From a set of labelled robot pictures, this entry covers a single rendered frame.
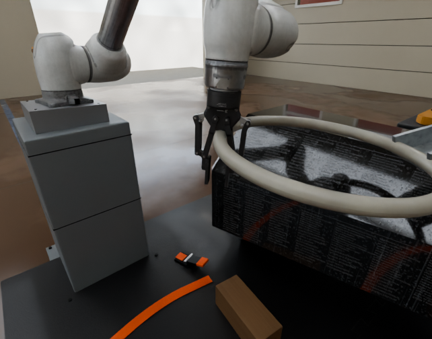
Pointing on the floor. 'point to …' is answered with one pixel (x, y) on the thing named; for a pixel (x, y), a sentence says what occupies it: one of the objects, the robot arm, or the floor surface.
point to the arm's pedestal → (87, 196)
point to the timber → (245, 311)
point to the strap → (159, 307)
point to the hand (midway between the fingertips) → (217, 171)
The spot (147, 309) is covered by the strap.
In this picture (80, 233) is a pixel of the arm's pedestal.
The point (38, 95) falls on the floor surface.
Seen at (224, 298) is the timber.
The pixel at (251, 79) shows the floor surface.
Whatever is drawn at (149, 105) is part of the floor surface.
